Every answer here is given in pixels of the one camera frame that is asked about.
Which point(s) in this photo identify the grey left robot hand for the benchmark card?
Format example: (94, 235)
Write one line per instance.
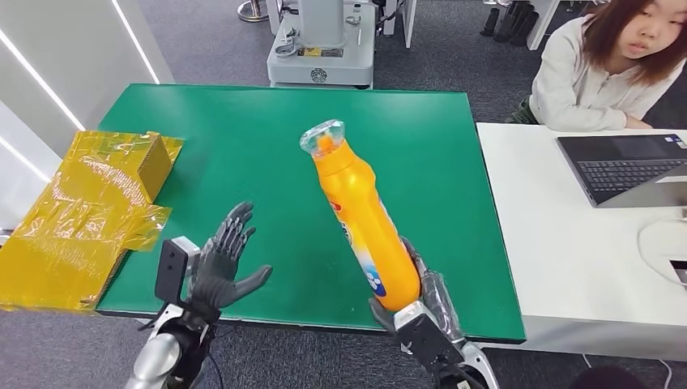
(217, 274)

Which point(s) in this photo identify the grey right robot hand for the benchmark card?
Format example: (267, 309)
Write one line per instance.
(437, 300)

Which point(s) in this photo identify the orange plastic bottle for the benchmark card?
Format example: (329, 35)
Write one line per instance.
(365, 231)

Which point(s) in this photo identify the white robot base machine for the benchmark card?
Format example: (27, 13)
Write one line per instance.
(322, 53)

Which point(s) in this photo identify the green table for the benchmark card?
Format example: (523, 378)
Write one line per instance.
(268, 161)

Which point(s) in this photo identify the white desk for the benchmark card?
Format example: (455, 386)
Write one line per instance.
(563, 241)

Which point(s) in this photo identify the yellow taped cardboard box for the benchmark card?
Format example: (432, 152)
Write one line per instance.
(80, 215)

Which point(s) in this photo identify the white round stand base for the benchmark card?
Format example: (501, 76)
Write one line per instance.
(657, 247)

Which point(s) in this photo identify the dark grey laptop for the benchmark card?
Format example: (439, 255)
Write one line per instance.
(622, 166)

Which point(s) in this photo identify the person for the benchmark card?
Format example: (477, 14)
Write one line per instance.
(585, 80)

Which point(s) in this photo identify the metal chair base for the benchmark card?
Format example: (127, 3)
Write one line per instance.
(252, 11)

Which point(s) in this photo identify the person's hand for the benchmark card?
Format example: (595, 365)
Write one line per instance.
(638, 123)

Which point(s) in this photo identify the white furniture panel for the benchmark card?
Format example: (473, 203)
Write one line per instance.
(408, 19)

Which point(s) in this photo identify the black boots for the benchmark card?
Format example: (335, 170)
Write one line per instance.
(510, 24)

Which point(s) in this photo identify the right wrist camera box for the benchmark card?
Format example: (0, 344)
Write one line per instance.
(424, 338)

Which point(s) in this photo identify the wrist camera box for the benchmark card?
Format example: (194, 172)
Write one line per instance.
(174, 268)
(424, 338)

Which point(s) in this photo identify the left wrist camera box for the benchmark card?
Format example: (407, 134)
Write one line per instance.
(174, 268)

